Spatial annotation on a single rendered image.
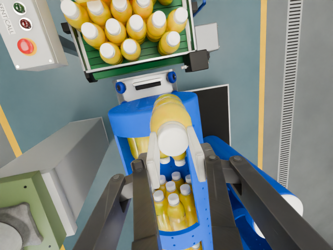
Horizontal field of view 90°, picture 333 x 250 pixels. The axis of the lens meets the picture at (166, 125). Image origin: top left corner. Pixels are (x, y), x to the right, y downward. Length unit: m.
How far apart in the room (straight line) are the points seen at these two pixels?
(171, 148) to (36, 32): 0.49
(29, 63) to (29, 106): 1.32
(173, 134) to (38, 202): 0.68
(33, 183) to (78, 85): 1.10
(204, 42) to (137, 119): 0.53
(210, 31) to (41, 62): 0.64
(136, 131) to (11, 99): 1.63
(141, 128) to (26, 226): 0.58
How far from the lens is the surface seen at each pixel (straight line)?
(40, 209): 0.83
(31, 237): 0.89
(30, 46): 0.59
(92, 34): 0.57
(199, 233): 0.66
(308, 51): 2.42
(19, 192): 0.82
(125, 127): 0.44
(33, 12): 0.61
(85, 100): 1.71
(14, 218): 0.84
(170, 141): 0.20
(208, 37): 0.84
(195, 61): 0.66
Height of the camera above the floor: 1.63
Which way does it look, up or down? 72 degrees down
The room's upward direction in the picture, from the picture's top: 150 degrees clockwise
